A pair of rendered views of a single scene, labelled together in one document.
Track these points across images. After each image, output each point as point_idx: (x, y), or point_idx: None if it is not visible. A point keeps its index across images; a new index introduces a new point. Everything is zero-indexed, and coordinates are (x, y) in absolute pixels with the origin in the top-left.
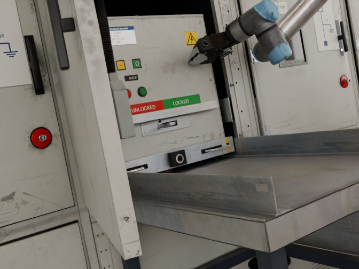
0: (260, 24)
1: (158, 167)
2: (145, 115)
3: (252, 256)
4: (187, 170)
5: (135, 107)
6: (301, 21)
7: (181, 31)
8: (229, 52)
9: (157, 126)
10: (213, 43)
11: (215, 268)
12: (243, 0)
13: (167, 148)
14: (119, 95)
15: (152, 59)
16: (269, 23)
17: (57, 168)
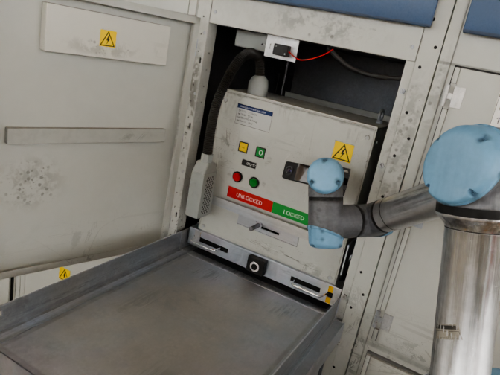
0: (308, 187)
1: (237, 260)
2: (235, 205)
3: None
4: (262, 283)
5: (242, 193)
6: (408, 214)
7: (332, 138)
8: None
9: (255, 223)
10: (297, 175)
11: None
12: (441, 132)
13: (257, 249)
14: (195, 177)
15: (280, 155)
16: (314, 191)
17: None
